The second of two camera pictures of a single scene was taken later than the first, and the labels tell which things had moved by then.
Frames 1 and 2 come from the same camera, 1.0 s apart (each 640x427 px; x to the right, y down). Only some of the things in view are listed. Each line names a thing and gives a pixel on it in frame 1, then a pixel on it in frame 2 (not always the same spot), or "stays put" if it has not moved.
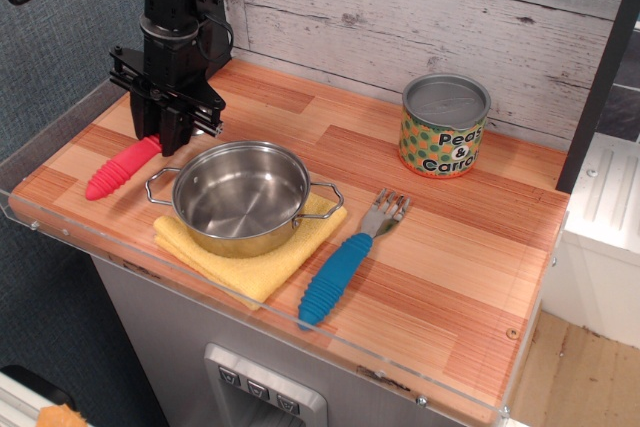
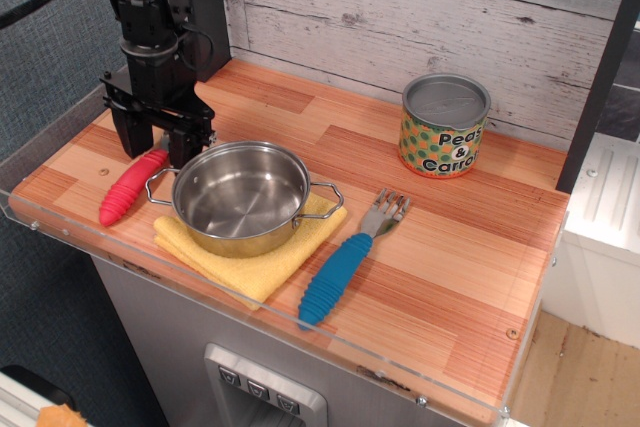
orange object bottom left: [59, 416] stays put
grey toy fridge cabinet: [210, 362] stays put
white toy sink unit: [593, 276] stays put
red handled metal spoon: [111, 173] → [130, 183]
